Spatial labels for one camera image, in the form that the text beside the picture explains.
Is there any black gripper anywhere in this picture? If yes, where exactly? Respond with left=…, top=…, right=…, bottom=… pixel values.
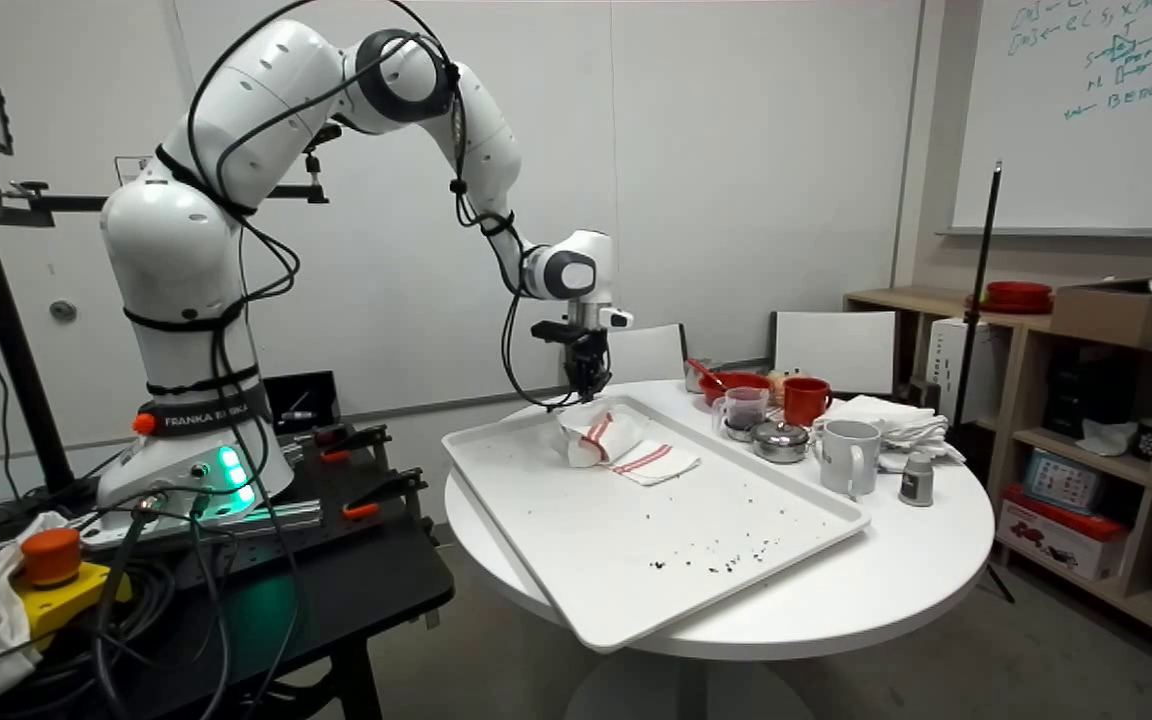
left=529, top=317, right=614, bottom=404

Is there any white towel with red stripes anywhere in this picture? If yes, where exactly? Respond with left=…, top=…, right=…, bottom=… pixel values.
left=546, top=398, right=702, bottom=492

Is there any white plastic tray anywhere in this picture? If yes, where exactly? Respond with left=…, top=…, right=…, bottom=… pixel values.
left=436, top=382, right=875, bottom=656

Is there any white flat panel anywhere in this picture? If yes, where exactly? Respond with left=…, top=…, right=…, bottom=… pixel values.
left=773, top=308, right=901, bottom=398
left=609, top=319, right=692, bottom=387

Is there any red bowl with dark contents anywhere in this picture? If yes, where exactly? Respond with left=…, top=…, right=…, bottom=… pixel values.
left=684, top=355, right=775, bottom=412

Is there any clear glass with dark contents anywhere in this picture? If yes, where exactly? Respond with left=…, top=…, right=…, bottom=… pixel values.
left=716, top=382, right=775, bottom=446

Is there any small round metal tin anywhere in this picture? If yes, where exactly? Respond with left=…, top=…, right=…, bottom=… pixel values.
left=750, top=418, right=817, bottom=466

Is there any red cup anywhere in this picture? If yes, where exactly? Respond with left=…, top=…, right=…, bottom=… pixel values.
left=779, top=377, right=840, bottom=432

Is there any white mug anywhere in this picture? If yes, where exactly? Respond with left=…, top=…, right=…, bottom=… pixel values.
left=809, top=416, right=886, bottom=502

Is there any black device box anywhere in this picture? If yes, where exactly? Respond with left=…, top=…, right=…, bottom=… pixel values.
left=258, top=366, right=341, bottom=439

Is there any black robot workbench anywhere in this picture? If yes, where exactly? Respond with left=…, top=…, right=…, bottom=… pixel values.
left=0, top=416, right=459, bottom=720

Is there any stack of folded white cloths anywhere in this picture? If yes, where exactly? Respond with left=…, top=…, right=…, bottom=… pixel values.
left=851, top=390, right=970, bottom=470

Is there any small grey shaker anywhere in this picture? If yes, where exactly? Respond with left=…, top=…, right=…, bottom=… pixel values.
left=894, top=453, right=938, bottom=511

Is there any round white table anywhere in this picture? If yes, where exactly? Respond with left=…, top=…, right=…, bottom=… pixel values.
left=441, top=377, right=999, bottom=720

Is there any white appliance box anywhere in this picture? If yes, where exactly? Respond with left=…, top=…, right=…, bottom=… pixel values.
left=922, top=317, right=996, bottom=428

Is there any thin black pole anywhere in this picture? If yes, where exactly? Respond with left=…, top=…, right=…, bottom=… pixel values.
left=942, top=160, right=1025, bottom=612

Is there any blue printed box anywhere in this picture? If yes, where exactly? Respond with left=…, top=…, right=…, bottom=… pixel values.
left=1021, top=446, right=1101, bottom=521

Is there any red and white box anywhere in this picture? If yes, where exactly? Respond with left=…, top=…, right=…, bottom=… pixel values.
left=996, top=482, right=1131, bottom=583

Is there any small open cardboard box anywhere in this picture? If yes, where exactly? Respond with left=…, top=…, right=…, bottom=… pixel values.
left=1044, top=276, right=1152, bottom=353

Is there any whiteboard with green writing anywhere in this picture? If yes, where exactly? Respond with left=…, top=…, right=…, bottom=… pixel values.
left=947, top=0, right=1152, bottom=243

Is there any red stop button yellow box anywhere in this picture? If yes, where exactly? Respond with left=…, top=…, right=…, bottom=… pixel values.
left=10, top=523, right=114, bottom=638

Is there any black clamp with orange handle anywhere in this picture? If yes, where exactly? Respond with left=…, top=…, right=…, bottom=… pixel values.
left=336, top=466, right=427, bottom=526
left=310, top=418, right=395, bottom=470

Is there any black cable bundle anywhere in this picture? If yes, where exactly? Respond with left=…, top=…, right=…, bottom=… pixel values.
left=82, top=492, right=305, bottom=720

